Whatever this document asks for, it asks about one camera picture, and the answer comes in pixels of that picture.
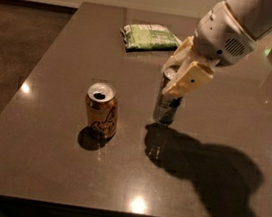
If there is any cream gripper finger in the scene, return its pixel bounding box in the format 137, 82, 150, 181
162, 36, 198, 76
162, 61, 214, 98

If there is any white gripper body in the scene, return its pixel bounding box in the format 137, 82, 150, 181
193, 1, 256, 67

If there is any silver blue redbull can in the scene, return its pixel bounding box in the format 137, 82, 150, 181
153, 68, 182, 125

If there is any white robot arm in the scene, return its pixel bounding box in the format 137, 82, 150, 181
162, 0, 272, 98

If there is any orange soda can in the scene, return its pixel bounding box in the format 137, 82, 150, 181
85, 82, 118, 140

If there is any green snack bag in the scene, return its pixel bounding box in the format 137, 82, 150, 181
121, 24, 181, 51

